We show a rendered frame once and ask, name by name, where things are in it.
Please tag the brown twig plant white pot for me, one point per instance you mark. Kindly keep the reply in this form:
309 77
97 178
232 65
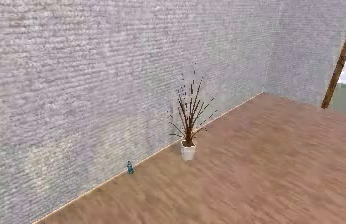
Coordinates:
188 151

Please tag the small teal bottle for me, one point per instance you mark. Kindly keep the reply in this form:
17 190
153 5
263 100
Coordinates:
130 168

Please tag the brown wooden door frame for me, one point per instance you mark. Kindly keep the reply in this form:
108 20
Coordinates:
342 56

